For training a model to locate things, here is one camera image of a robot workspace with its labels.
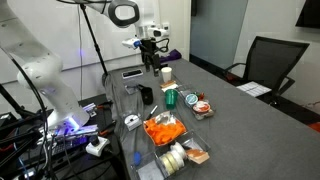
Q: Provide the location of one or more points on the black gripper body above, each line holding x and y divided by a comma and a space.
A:
150, 50

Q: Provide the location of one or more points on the white paper cup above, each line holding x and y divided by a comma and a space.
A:
166, 74

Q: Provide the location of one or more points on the wooden brick with orange print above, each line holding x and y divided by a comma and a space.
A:
167, 83
198, 156

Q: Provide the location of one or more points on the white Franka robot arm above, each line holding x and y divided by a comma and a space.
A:
36, 63

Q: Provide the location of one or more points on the green plastic cup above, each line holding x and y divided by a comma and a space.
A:
171, 99

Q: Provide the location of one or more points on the purple folded umbrella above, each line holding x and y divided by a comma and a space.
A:
173, 55

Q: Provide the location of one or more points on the white paper card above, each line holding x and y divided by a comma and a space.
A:
173, 88

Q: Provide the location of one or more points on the small clear plastic box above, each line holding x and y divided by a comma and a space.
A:
131, 88

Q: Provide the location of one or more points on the black mug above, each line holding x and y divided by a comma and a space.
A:
147, 96

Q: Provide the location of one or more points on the black white marker pen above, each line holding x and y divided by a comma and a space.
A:
152, 112

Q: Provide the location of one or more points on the teal round tin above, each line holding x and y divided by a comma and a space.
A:
191, 99

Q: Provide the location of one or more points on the black tripod stand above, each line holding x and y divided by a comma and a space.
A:
95, 43

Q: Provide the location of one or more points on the orange black clamp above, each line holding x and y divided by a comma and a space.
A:
104, 105
107, 130

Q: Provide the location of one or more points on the red white round tin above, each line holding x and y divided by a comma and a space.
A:
201, 107

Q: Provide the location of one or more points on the orange snack bag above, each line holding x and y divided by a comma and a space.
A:
165, 131

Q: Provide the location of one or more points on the black robot mounting cart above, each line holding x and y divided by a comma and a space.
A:
106, 116

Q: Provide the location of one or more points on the clear plastic organizer box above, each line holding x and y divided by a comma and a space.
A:
196, 141

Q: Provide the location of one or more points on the white tape roll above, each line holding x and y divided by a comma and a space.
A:
179, 150

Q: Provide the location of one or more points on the cream tape roll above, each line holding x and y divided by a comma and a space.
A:
172, 159

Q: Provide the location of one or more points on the small blue object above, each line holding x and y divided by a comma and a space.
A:
137, 158

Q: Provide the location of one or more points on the white box black knob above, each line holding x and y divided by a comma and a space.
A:
97, 146

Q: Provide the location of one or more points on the yellowish tape roll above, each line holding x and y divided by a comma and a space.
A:
165, 165

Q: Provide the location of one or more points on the grey table cloth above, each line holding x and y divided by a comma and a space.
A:
250, 133

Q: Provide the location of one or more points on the black mesh office chair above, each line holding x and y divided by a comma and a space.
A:
273, 60

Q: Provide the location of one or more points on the black wall television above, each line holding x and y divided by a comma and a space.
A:
310, 13

